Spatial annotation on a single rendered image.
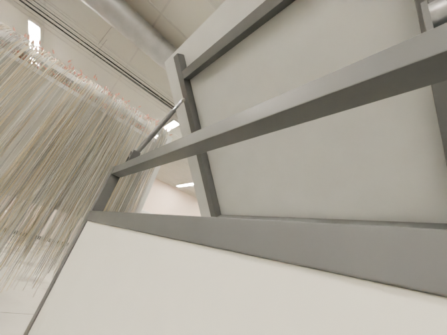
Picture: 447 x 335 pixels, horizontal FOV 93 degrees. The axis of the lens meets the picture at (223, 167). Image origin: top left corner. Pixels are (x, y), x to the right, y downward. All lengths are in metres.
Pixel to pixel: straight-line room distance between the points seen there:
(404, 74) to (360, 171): 0.47
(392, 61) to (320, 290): 0.23
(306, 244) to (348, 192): 0.55
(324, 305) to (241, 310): 0.08
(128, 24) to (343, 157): 2.87
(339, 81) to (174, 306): 0.35
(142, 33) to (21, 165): 2.27
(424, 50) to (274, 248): 0.24
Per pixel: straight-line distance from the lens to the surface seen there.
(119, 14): 3.20
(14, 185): 1.28
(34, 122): 1.33
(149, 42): 3.18
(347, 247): 0.20
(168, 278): 0.36
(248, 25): 0.89
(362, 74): 0.30
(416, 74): 0.30
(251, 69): 0.89
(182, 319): 0.32
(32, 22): 4.85
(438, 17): 0.34
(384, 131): 0.71
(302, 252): 0.22
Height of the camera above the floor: 0.74
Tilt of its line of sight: 24 degrees up
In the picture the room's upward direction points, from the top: 16 degrees clockwise
